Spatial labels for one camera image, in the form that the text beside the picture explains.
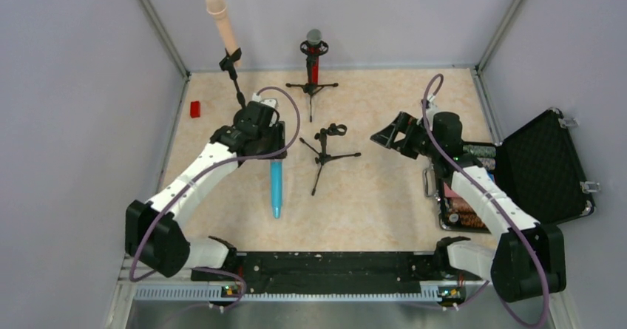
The black carrying case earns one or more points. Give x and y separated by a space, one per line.
537 166

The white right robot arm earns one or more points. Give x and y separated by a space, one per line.
529 259

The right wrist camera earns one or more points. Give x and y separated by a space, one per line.
430 110

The red glitter microphone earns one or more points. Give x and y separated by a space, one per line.
313 39

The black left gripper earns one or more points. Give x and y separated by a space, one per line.
276 140

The round base mic stand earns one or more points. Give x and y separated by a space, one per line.
227 64

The black tripod mic stand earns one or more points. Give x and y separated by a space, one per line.
322 156

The blue microphone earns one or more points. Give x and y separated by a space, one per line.
276 187

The small red block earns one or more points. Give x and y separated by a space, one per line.
195 109

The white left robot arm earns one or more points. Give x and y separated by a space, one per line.
154 228

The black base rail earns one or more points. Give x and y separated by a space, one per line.
342 272

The beige microphone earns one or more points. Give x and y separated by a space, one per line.
218 10

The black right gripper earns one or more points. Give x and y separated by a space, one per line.
409 136

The shock mount tripod stand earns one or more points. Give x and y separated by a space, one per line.
312 89

